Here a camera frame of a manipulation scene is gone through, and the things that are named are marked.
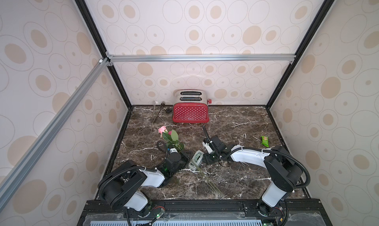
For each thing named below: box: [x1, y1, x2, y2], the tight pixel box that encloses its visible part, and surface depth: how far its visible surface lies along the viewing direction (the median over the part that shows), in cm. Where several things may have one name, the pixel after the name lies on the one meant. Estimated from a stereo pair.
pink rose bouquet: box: [157, 126, 226, 197], surface depth 87 cm
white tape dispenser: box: [188, 150, 205, 172], surface depth 89 cm
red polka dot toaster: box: [172, 88, 212, 124], surface depth 104 cm
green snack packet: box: [260, 135, 269, 148], surface depth 100 cm
